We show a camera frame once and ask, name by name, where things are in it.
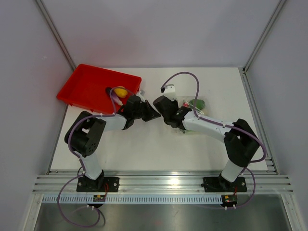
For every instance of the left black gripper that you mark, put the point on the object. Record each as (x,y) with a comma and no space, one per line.
(151,113)

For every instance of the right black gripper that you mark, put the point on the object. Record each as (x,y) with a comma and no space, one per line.
(174,102)

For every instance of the clear zip top bag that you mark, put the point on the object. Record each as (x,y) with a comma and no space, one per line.
(204,112)

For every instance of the yellow fake lemon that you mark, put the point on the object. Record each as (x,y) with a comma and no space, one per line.
(121,93)

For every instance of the purple fake eggplant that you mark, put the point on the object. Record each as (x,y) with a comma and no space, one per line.
(111,94)

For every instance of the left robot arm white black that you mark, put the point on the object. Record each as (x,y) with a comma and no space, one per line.
(84,136)

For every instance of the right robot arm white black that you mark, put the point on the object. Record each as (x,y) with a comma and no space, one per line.
(240,142)

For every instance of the dark green fake pepper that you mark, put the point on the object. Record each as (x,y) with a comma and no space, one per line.
(198,104)

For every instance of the red plastic tray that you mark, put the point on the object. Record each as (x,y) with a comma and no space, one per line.
(86,88)

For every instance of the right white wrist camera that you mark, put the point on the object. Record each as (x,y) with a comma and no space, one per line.
(169,91)

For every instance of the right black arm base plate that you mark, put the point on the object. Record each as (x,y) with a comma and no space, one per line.
(218,184)

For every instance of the right aluminium corner post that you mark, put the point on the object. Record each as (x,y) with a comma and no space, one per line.
(265,33)

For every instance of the aluminium corner post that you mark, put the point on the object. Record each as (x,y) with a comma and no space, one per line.
(52,27)
(265,33)

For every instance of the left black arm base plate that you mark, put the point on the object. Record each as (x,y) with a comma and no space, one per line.
(104,184)

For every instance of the aluminium mounting rail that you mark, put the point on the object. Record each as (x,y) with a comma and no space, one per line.
(163,182)

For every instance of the white slotted cable duct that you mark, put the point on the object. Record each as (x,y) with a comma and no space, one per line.
(133,199)

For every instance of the left aluminium corner post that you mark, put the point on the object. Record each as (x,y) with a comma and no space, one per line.
(52,27)

